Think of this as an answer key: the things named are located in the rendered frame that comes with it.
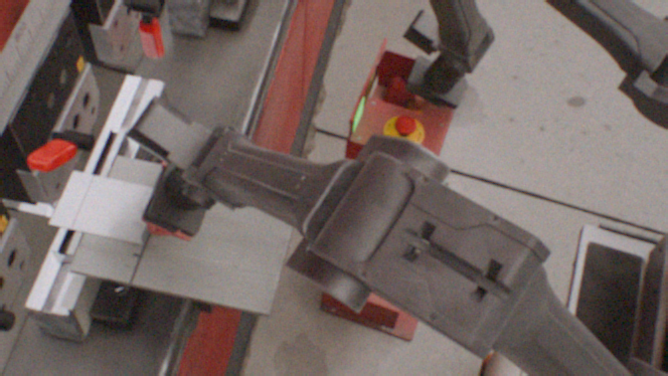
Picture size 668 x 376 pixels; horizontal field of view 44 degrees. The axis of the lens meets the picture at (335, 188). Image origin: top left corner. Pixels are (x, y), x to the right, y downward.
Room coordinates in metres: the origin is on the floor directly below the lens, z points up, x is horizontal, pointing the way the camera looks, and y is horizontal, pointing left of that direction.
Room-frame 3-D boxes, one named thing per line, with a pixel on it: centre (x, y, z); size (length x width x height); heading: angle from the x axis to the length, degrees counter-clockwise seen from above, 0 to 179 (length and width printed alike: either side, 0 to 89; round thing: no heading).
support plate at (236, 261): (0.50, 0.18, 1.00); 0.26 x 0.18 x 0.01; 84
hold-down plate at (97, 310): (0.54, 0.27, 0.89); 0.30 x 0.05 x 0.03; 174
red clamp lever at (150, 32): (0.66, 0.25, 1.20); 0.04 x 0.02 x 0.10; 84
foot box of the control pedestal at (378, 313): (0.89, -0.14, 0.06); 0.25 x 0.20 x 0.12; 76
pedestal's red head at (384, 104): (0.90, -0.11, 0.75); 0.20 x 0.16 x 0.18; 166
